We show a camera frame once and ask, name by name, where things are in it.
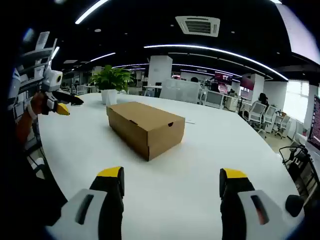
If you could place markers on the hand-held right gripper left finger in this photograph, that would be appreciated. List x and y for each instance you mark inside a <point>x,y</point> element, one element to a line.
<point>110,205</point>

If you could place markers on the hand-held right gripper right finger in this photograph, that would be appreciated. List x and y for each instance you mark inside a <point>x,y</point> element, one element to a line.
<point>230,205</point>

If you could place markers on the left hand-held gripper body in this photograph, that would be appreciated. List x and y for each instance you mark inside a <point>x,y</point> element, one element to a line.
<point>53,80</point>

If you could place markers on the brown cardboard shoe box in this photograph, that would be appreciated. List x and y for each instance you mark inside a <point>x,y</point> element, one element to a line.
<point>150,120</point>

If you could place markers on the person's left hand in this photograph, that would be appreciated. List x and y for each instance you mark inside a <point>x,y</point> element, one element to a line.
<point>38,103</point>

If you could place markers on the white metal shelving rack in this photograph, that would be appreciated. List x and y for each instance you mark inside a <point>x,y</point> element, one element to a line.
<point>37,53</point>

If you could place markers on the green plant in white pot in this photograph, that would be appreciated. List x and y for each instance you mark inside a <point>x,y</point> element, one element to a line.
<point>111,80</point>

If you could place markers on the black round knob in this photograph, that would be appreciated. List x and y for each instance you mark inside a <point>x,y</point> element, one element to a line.
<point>295,205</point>

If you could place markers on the black office chair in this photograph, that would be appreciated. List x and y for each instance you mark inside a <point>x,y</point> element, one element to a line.
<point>300,165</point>

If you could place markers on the group of white office chairs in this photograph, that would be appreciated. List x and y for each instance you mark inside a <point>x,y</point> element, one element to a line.
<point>257,112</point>

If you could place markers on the white monitor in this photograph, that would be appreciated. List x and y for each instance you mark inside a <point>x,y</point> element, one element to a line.
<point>213,98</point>

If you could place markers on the white frosted desk partition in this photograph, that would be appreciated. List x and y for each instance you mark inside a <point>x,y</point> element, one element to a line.
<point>180,90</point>

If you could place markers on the red display screen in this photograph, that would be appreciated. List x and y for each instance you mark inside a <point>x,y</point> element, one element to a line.
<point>246,83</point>
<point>223,77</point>

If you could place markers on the ceiling air conditioner vent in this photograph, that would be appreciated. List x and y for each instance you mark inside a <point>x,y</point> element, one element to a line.
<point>197,25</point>

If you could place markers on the long curved ceiling light strip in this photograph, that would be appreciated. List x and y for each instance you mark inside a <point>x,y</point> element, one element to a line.
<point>215,49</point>

